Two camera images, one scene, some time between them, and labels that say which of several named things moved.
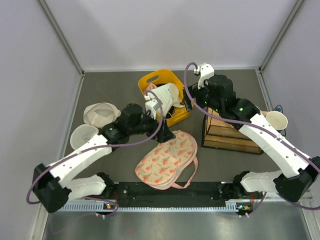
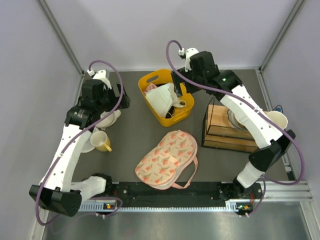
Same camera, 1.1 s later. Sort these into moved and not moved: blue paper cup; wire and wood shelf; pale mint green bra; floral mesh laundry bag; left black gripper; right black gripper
Moved: right black gripper; left black gripper
Not moved: pale mint green bra; floral mesh laundry bag; wire and wood shelf; blue paper cup
